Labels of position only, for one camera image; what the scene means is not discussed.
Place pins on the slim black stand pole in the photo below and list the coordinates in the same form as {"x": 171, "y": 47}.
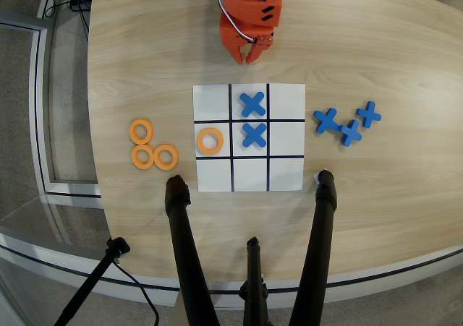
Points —
{"x": 90, "y": 282}

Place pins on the white tic-tac-toe board sheet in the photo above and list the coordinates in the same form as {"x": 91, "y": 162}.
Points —
{"x": 287, "y": 103}

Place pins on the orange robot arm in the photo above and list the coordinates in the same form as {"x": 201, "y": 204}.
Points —
{"x": 253, "y": 4}

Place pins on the small white tag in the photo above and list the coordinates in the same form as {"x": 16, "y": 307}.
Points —
{"x": 315, "y": 178}

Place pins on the thin black tripod leg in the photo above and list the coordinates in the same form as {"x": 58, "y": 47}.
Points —
{"x": 255, "y": 279}

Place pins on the thick black tripod leg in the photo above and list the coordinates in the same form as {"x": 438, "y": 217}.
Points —
{"x": 184, "y": 239}
{"x": 318, "y": 239}

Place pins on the grey metal floor frame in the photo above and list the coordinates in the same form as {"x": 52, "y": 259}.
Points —
{"x": 38, "y": 105}

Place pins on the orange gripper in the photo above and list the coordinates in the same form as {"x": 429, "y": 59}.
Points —
{"x": 233, "y": 38}

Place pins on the blue foam cross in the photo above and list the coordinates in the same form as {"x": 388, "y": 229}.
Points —
{"x": 327, "y": 120}
{"x": 253, "y": 105}
{"x": 351, "y": 133}
{"x": 369, "y": 114}
{"x": 254, "y": 135}

